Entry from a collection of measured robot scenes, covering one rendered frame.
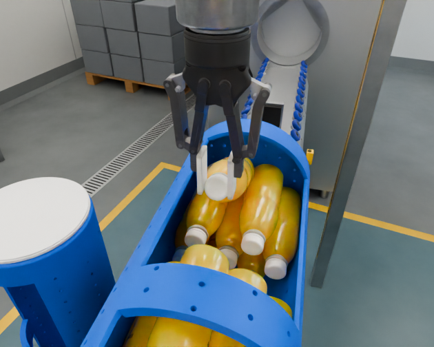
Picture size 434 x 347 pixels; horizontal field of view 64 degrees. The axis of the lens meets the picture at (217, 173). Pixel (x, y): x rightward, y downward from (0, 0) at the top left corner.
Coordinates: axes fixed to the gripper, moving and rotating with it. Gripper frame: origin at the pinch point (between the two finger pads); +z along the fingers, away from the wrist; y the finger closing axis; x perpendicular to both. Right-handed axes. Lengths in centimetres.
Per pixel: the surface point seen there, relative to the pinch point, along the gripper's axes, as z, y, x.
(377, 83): 15, -35, -82
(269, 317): 8.0, -10.3, 15.6
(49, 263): 28.1, 35.3, 2.2
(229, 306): 5.4, -5.7, 17.1
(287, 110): 35, -6, -97
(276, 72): 35, 3, -140
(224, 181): 1.5, -1.0, -0.3
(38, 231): 24.4, 40.1, -2.2
